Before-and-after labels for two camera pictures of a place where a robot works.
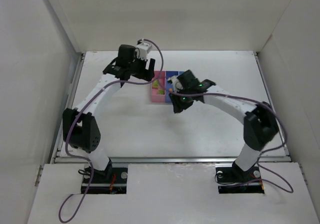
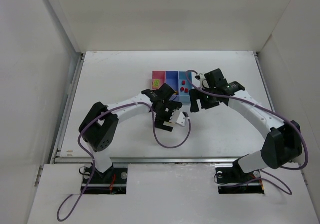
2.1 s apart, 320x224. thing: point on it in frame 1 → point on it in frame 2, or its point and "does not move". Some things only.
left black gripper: x=144 y=69 → x=163 y=115
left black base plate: x=111 y=181 does not move
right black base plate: x=229 y=182 does not move
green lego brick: x=156 y=84 does not move
